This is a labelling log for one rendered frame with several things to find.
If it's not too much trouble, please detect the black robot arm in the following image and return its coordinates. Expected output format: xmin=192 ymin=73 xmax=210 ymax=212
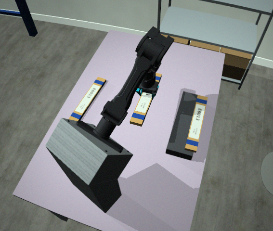
xmin=76 ymin=26 xmax=175 ymax=153

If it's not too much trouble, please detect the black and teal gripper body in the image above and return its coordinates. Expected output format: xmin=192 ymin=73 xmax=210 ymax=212
xmin=138 ymin=78 xmax=158 ymax=95

